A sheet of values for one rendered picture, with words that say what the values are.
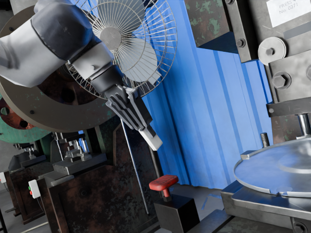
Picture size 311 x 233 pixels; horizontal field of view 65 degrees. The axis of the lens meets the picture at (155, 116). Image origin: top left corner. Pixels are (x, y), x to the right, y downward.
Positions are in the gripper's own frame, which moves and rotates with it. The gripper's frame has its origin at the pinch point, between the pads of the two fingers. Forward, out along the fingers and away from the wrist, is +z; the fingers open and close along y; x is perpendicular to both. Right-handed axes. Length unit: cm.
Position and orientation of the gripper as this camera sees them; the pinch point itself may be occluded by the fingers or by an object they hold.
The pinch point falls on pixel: (151, 137)
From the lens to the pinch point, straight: 63.5
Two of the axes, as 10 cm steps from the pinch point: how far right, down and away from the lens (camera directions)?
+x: 5.7, -6.2, 5.5
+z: 5.6, 7.8, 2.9
